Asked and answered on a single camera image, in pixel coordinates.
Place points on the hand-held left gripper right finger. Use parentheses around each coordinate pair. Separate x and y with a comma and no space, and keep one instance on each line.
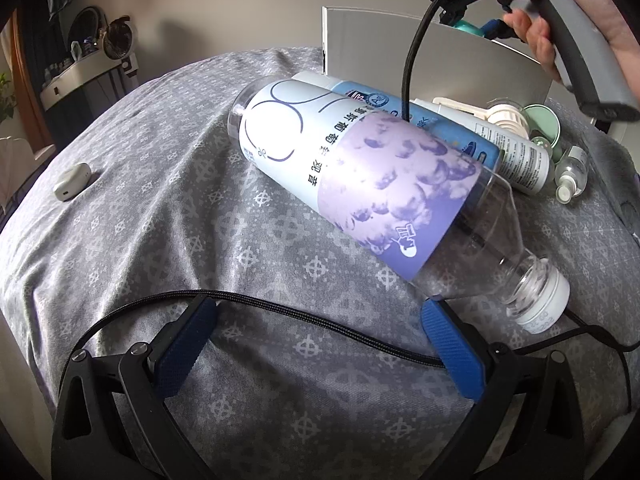
(455,355)

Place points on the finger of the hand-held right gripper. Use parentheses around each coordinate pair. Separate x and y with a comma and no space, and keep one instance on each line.
(495,28)

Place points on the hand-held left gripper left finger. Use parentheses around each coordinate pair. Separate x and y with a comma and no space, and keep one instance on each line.
(185,355)

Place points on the green lid jar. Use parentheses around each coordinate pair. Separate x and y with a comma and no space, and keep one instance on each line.
(545,122)

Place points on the blue label spray can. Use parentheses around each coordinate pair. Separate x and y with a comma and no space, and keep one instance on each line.
(450,132)

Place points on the small clear spray bottle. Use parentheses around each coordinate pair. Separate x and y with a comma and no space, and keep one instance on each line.
(572,170)

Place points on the white tube bottle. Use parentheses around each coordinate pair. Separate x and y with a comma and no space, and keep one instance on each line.
(520,160)

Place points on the white storage box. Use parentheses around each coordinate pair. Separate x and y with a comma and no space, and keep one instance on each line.
(370,45)

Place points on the clear bottle with purple label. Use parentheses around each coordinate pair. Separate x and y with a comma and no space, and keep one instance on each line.
(380,185)

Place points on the grey patterned blanket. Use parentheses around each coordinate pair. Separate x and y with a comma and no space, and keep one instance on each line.
(175,210)

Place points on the white earbuds case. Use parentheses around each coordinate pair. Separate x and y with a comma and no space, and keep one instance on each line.
(71,182)

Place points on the green plant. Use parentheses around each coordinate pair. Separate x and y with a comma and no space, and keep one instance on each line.
(5,95)

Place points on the small brown fan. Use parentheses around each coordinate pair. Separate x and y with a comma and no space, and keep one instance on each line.
(120,37)

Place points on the white wall shelf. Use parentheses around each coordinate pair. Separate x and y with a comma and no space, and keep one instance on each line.
(75,72)

